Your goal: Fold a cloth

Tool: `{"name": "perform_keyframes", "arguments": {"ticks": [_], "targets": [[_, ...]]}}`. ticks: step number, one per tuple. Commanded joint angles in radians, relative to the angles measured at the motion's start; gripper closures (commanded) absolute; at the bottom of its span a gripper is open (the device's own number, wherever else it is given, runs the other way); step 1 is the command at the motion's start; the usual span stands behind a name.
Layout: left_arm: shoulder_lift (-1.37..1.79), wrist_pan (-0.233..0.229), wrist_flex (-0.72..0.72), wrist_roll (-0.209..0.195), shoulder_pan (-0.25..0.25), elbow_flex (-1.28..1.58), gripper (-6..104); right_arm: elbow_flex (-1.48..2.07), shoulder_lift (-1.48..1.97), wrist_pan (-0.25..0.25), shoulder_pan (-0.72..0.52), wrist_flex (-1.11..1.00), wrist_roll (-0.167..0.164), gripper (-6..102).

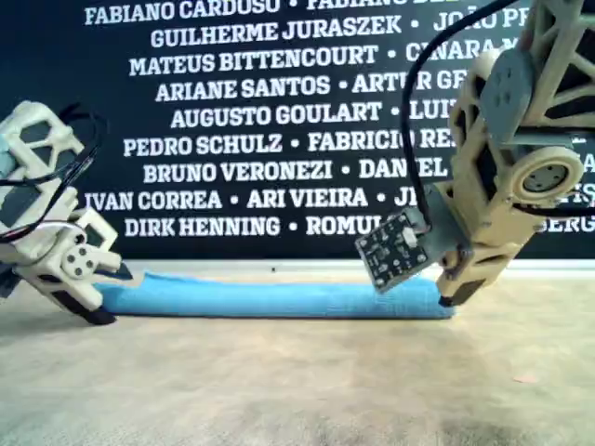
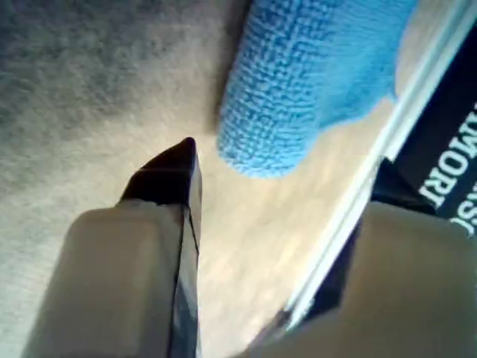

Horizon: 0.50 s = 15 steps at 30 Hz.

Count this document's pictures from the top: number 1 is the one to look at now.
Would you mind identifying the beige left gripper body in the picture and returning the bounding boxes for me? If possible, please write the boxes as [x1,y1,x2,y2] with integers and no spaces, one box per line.
[13,209,120,289]

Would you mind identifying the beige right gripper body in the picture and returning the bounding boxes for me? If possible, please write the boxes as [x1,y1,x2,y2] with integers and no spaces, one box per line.
[445,115,586,250]

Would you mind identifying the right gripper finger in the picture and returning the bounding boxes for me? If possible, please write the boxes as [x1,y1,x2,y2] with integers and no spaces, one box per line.
[448,217,543,308]
[438,248,474,303]

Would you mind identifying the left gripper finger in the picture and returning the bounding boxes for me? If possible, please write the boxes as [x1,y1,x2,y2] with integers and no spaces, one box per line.
[32,278,117,325]
[92,253,135,280]

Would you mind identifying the blue terry cloth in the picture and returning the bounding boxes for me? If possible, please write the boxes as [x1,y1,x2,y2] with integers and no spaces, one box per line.
[99,271,455,321]

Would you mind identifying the black banner with white names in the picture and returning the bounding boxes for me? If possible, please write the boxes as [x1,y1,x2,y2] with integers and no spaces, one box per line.
[0,0,595,261]

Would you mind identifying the thin left gripper wires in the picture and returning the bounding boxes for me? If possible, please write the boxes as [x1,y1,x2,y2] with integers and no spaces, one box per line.
[0,217,94,245]

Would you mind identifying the grey metal camera bracket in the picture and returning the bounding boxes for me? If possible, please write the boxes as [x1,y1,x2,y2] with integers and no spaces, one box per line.
[423,183,469,266]

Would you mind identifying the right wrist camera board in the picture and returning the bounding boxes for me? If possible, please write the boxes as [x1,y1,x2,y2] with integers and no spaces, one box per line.
[355,211,431,294]

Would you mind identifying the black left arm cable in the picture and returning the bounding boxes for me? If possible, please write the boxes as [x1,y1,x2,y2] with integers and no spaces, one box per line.
[0,104,111,190]

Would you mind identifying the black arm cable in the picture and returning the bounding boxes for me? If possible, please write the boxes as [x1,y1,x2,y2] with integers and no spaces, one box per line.
[0,104,111,190]
[402,0,522,233]

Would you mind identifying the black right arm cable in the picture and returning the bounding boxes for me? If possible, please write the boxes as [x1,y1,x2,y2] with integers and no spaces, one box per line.
[402,0,522,233]

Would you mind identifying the aluminium frame rail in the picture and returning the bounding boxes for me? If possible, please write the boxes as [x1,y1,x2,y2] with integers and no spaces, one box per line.
[115,258,595,282]

